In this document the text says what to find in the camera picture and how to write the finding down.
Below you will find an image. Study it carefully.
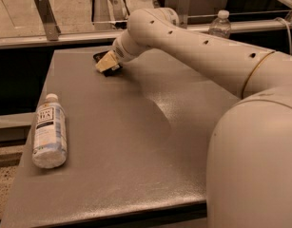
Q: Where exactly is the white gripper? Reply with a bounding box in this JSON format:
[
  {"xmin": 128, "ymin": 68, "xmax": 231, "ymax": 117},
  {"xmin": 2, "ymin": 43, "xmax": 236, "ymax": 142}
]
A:
[{"xmin": 94, "ymin": 32, "xmax": 149, "ymax": 74}]

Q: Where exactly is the black rxbar chocolate wrapper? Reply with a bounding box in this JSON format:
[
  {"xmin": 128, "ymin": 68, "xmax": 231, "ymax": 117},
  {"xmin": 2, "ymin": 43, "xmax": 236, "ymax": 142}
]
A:
[{"xmin": 92, "ymin": 49, "xmax": 124, "ymax": 78}]

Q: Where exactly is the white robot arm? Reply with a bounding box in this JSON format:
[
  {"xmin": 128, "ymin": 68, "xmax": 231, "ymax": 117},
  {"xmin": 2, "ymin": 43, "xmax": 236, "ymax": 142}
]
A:
[{"xmin": 96, "ymin": 8, "xmax": 292, "ymax": 228}]

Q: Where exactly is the blue labelled tea bottle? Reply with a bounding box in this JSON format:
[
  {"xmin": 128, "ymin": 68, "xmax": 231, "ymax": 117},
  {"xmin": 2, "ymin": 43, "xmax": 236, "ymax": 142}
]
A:
[{"xmin": 32, "ymin": 93, "xmax": 68, "ymax": 169}]

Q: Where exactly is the clear plastic water bottle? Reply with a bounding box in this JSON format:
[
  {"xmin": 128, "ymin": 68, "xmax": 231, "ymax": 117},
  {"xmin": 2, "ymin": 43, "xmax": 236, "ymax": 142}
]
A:
[{"xmin": 208, "ymin": 9, "xmax": 231, "ymax": 38}]

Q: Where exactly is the left metal rail bracket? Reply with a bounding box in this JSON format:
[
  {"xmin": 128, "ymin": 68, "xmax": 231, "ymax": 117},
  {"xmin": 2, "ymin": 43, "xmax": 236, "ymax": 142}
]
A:
[{"xmin": 33, "ymin": 0, "xmax": 61, "ymax": 41}]

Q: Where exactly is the metal rail bracket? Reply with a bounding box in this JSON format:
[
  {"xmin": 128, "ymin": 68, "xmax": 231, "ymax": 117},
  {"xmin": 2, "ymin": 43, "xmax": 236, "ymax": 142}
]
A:
[
  {"xmin": 177, "ymin": 0, "xmax": 190, "ymax": 29},
  {"xmin": 33, "ymin": 0, "xmax": 61, "ymax": 41}
]

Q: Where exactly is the right metal rail bracket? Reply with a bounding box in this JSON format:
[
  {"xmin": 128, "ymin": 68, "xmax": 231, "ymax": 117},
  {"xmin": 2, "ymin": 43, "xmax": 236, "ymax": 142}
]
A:
[{"xmin": 177, "ymin": 0, "xmax": 190, "ymax": 29}]

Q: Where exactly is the horizontal metal rail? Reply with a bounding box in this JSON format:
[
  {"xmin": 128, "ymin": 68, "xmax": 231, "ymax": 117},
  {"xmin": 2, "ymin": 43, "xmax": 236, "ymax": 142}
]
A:
[{"xmin": 0, "ymin": 18, "xmax": 286, "ymax": 49}]

